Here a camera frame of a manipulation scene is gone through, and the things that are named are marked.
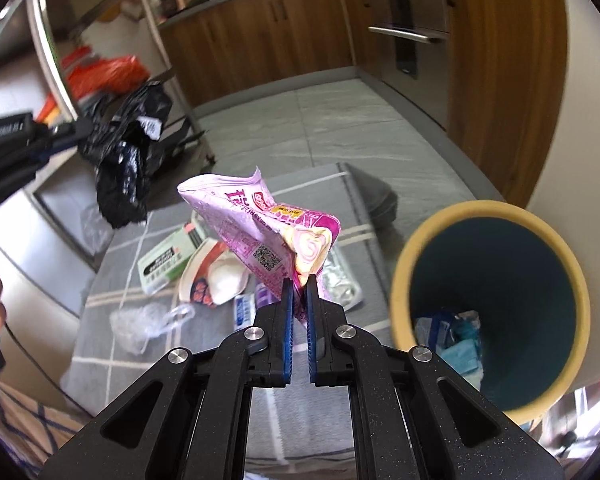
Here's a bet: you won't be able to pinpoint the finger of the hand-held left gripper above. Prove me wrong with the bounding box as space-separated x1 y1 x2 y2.
32 118 96 142
26 134 79 164

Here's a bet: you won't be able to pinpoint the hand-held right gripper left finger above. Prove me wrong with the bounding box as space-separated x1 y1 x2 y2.
42 276 296 480

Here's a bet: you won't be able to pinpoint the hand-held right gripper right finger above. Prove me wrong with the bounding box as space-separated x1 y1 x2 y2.
304 274 566 480

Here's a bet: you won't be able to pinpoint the black plastic bag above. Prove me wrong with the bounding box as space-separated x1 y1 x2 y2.
77 80 174 231

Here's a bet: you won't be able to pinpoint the blue snack wrapper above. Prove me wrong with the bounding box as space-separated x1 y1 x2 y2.
414 309 481 349

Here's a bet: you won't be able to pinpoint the pink snack packet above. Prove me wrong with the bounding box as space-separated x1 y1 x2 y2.
176 165 341 322

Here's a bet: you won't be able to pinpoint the blue face mask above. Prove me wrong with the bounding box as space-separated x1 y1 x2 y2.
442 337 484 377

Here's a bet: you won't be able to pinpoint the teal bin with yellow rim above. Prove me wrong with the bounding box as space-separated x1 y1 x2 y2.
390 200 592 427

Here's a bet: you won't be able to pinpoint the small blue white sachet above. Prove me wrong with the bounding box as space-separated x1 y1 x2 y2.
232 292 256 331

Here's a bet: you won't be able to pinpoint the steel kitchen rack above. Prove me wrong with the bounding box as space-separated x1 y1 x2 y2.
0 0 216 241

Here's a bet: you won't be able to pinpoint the silver foil snack bag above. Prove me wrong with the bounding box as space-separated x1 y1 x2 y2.
320 247 365 310

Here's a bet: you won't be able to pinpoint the red plastic bag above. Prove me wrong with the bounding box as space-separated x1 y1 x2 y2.
62 47 151 104

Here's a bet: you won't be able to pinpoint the paper noodle bowl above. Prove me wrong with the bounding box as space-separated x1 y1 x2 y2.
178 239 251 309

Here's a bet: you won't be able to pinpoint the green and white box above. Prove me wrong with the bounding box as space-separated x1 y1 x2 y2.
137 222 209 296

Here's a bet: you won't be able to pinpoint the crumpled clear plastic bag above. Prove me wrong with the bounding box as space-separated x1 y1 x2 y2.
109 302 196 356

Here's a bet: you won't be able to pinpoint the wooden kitchen cabinets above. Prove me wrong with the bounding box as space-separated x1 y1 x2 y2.
157 0 569 207

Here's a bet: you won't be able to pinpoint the beige plaid cloth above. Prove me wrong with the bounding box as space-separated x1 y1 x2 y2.
0 377 89 480

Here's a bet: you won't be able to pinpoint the built-in steel oven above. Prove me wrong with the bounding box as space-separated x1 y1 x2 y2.
357 0 451 122

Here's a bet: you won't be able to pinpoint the black cable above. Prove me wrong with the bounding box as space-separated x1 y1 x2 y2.
0 322 99 419

